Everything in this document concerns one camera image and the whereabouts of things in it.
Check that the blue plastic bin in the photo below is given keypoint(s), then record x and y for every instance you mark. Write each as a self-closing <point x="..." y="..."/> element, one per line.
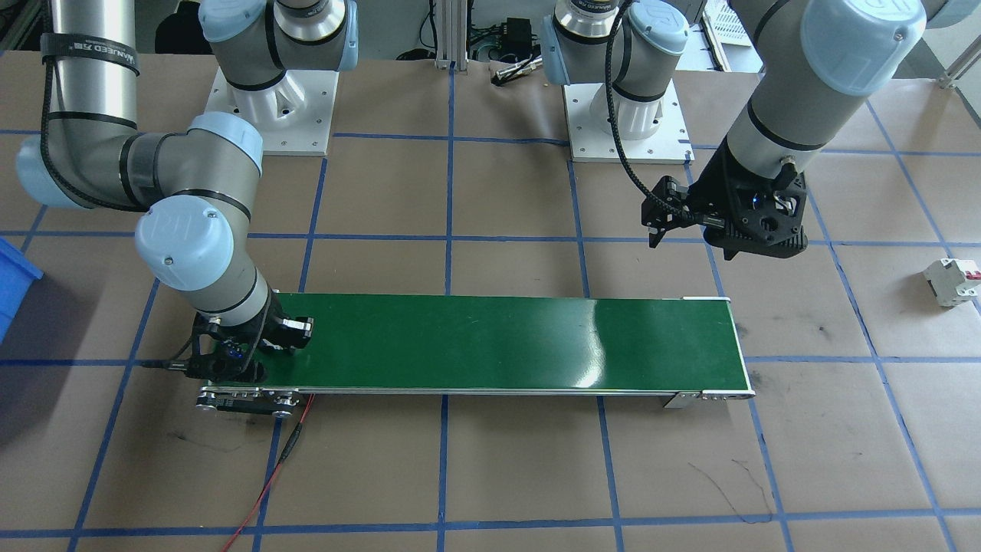
<point x="11" y="284"/>

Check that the white circuit breaker red switch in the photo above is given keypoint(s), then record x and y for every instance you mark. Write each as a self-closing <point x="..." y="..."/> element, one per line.
<point x="953" y="282"/>

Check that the white perforated tray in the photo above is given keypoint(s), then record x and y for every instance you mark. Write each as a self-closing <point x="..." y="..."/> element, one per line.
<point x="724" y="23"/>

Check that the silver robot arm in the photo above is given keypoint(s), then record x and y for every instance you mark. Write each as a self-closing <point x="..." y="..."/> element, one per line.
<point x="92" y="92"/>
<point x="797" y="92"/>

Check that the small red-lit sensor module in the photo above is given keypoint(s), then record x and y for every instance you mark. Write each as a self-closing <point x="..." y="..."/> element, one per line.
<point x="285" y="452"/>

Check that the aluminium extrusion bar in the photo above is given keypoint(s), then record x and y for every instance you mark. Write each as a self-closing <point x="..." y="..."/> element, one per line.
<point x="958" y="70"/>

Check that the silver metal connector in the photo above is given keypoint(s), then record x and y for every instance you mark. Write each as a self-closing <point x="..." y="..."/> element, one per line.
<point x="517" y="70"/>

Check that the green conveyor belt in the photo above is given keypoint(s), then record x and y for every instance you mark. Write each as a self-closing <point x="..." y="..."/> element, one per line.
<point x="475" y="345"/>

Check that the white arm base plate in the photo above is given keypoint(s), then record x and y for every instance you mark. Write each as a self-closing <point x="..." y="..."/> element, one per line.
<point x="314" y="115"/>
<point x="590" y="146"/>

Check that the black power supply box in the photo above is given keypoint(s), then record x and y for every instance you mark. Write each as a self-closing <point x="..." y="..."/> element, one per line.
<point x="517" y="34"/>

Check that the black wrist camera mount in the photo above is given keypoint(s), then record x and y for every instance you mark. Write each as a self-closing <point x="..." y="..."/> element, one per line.
<point x="667" y="211"/>
<point x="295" y="333"/>

